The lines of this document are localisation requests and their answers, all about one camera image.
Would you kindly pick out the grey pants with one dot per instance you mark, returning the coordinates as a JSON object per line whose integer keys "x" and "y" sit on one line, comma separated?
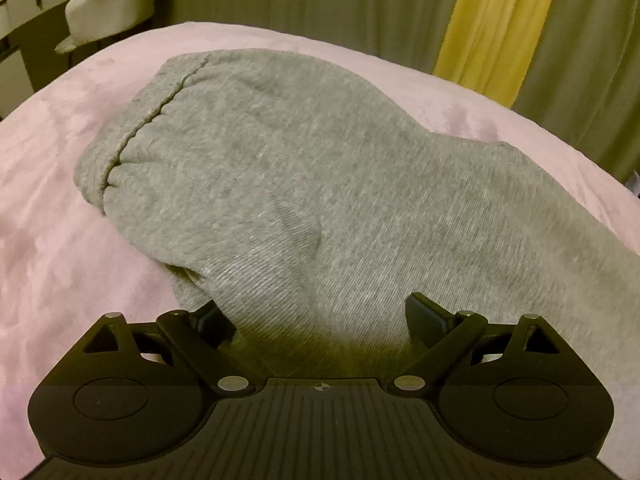
{"x": 300, "y": 160}

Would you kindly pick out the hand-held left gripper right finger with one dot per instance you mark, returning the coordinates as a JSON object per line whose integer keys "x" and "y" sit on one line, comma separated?
{"x": 425, "y": 317}

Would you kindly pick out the yellow curtain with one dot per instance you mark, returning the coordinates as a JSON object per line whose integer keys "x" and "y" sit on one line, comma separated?
{"x": 500, "y": 20}

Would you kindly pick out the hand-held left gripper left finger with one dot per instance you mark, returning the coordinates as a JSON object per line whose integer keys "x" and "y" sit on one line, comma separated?
{"x": 216, "y": 321}

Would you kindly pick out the white desk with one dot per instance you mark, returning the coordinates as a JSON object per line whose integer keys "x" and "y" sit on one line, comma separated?
{"x": 20, "y": 7}

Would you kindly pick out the pink blanket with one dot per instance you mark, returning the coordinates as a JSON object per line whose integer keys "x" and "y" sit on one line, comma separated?
{"x": 50, "y": 185}

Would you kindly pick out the grey curtain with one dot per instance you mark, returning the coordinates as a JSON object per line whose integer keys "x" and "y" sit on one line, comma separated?
{"x": 300, "y": 0}

